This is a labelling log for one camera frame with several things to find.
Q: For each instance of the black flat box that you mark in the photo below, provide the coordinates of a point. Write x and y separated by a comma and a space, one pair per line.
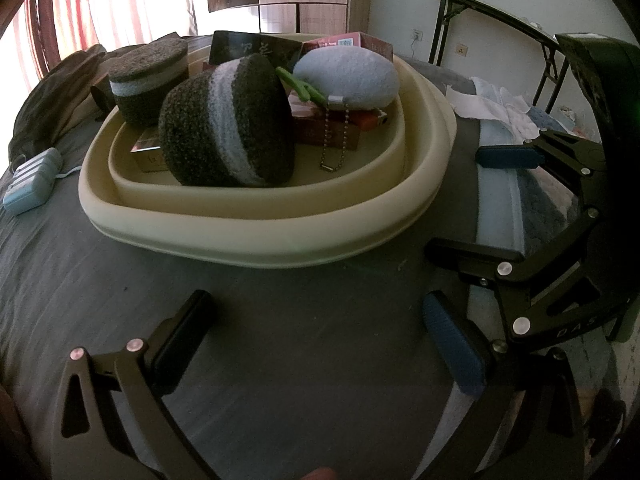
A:
235, 47

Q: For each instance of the dark red long box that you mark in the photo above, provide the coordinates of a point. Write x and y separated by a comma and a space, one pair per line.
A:
310, 132

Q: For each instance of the light blue quilt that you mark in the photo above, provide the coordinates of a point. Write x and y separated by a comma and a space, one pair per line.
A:
500, 205

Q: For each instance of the pile of clothes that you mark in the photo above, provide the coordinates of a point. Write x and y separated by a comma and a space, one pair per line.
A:
55, 100

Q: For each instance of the light blue power strip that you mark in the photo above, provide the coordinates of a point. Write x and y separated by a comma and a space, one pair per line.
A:
32, 180

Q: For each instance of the white folding table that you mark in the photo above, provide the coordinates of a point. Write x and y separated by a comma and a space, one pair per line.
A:
500, 15

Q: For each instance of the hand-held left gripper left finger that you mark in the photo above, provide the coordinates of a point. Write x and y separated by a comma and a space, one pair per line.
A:
180, 342

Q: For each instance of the grey bed sheet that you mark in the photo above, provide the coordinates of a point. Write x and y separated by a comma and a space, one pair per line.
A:
300, 350

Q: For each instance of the red silver flat box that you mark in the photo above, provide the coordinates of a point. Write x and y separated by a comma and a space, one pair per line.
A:
147, 152

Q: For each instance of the white crumpled cloth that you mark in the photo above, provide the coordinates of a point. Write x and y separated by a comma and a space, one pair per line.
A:
495, 105

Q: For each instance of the cream plastic basin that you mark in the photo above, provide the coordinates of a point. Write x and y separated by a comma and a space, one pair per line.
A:
250, 240

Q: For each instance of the orange lighter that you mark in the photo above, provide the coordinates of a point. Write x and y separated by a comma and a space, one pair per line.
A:
370, 120

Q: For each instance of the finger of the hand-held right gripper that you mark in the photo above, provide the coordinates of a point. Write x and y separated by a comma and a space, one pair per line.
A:
505, 156
475, 255

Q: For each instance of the small red box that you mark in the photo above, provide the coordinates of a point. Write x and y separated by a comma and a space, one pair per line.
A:
372, 44

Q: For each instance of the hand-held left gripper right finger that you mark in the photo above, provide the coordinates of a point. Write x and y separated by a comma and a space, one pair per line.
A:
452, 345

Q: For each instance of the dark round sponge grey stripe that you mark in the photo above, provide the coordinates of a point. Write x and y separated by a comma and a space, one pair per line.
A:
145, 105
200, 135

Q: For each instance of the pink white curtain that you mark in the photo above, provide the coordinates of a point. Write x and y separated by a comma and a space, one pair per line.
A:
100, 5

